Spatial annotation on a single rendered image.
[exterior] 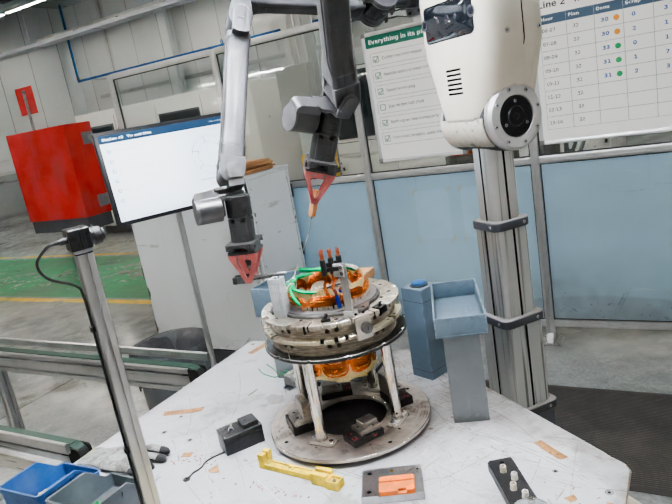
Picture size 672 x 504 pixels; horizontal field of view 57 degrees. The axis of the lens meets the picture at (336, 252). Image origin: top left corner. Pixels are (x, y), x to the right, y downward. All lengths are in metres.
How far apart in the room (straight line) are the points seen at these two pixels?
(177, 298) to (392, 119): 1.81
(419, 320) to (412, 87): 2.17
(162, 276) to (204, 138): 1.94
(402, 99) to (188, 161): 1.61
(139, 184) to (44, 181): 3.04
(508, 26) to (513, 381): 0.88
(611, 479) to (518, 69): 0.88
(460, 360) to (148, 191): 1.36
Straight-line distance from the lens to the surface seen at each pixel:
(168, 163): 2.38
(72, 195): 5.13
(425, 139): 3.62
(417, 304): 1.62
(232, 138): 1.44
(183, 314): 4.24
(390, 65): 3.67
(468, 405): 1.48
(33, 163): 5.41
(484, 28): 1.47
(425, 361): 1.69
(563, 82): 3.41
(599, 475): 1.33
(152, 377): 2.31
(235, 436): 1.53
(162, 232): 4.12
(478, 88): 1.50
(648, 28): 3.36
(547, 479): 1.31
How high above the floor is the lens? 1.54
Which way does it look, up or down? 14 degrees down
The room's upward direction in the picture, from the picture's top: 10 degrees counter-clockwise
